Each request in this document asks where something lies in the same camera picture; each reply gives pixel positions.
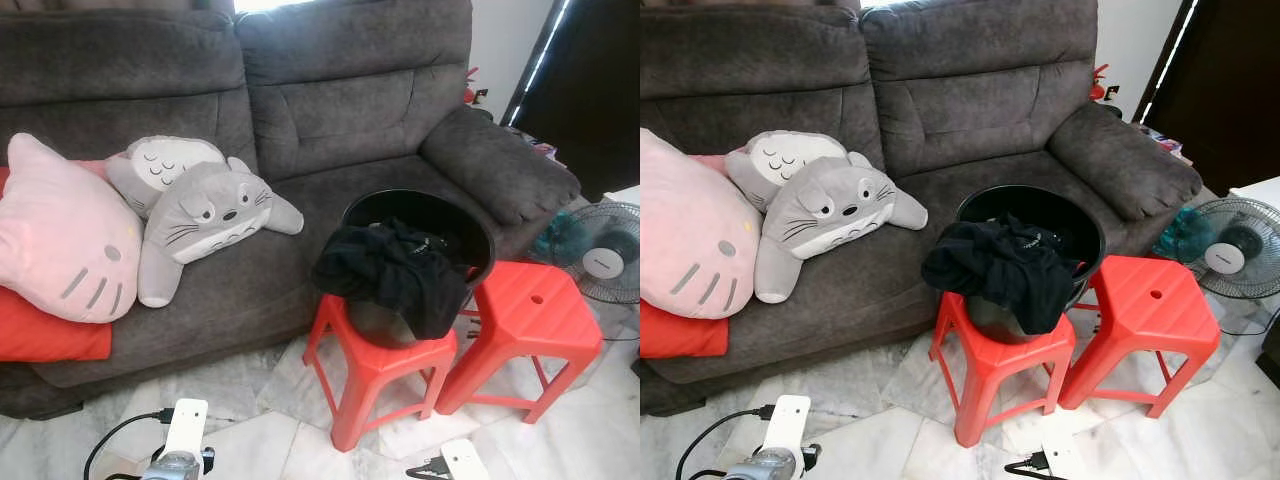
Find red plastic stool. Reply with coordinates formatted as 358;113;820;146
1057;254;1224;420
302;292;460;453
928;290;1079;449
434;259;606;426

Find plain black shirt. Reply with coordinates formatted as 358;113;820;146
921;218;1083;337
311;222;471;342

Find pink cat face cushion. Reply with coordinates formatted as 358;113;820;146
0;133;145;325
640;128;764;321

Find grey Totoro plush open eyes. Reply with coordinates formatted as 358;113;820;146
754;152;930;305
137;157;306;310

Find white electric floor fan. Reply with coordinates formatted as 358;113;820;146
530;200;641;307
1153;195;1280;302

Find grey Totoro plush closed eyes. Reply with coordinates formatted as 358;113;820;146
724;130;851;213
104;135;229;221

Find black plastic bucket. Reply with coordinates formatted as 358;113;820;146
955;184;1108;346
342;188;498;350

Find dark grey fabric sofa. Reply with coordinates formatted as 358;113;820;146
0;0;584;421
640;0;1205;416

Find dark wooden door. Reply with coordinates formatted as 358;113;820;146
500;0;641;201
1140;0;1280;197

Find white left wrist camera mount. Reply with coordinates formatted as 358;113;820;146
162;398;210;464
761;394;812;461

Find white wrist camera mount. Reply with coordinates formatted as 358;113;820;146
1040;433;1091;480
439;437;492;480
761;394;812;461
162;398;210;464

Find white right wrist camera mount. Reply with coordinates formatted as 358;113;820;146
439;437;492;480
1040;433;1091;480

